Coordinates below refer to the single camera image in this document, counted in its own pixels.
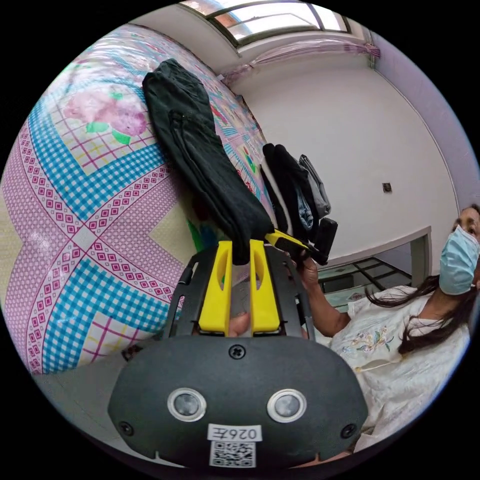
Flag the window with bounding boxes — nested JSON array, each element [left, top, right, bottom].
[[179, 0, 354, 48]]

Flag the bed with printed checked sheet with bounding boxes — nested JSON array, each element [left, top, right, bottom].
[[0, 23, 279, 377]]

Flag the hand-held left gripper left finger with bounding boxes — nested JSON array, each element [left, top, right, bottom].
[[197, 240, 233, 336]]

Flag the person's right hand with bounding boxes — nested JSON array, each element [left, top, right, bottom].
[[291, 251, 324, 298]]

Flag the person's right forearm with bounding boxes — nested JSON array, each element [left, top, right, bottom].
[[308, 284, 353, 339]]

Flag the pile of clothes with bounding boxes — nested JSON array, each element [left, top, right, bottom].
[[260, 142, 333, 242]]

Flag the person's body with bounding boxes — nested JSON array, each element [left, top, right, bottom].
[[325, 204, 480, 453]]

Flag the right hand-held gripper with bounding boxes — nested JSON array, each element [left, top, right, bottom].
[[263, 228, 329, 266]]

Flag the person's left hand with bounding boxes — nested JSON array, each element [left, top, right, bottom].
[[227, 311, 251, 338]]

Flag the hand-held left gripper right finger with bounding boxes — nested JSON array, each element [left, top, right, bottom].
[[248, 239, 281, 336]]

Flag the black jeans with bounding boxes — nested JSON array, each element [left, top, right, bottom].
[[142, 58, 277, 266]]

